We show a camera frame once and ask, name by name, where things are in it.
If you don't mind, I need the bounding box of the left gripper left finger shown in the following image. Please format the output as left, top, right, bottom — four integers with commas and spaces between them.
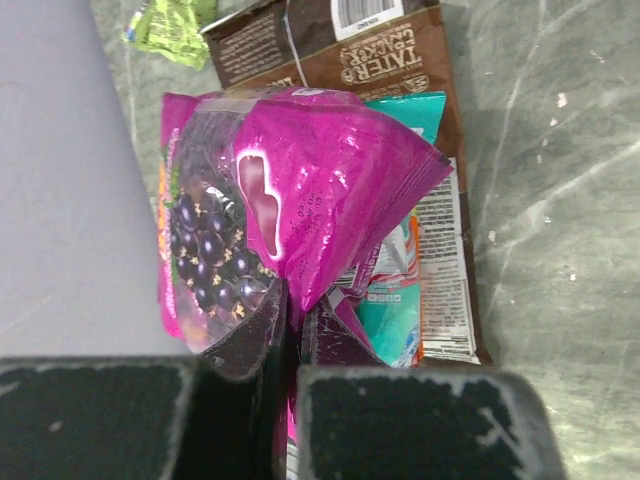
0, 277, 290, 480

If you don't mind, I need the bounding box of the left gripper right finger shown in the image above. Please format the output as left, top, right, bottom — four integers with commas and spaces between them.
295, 294, 569, 480

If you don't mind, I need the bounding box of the teal snack packet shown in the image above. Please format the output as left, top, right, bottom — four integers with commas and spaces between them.
356, 92, 446, 368

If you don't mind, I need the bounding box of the orange snack packet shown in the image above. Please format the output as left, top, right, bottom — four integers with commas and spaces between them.
408, 212, 423, 367

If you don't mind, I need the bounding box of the magenta snack packet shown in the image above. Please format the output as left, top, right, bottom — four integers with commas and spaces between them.
155, 85, 456, 351

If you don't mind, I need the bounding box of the brown snack bag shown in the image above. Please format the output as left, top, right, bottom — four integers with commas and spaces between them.
202, 1, 491, 364

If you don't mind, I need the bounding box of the green snack packet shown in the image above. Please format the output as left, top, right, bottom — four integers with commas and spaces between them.
122, 0, 218, 71

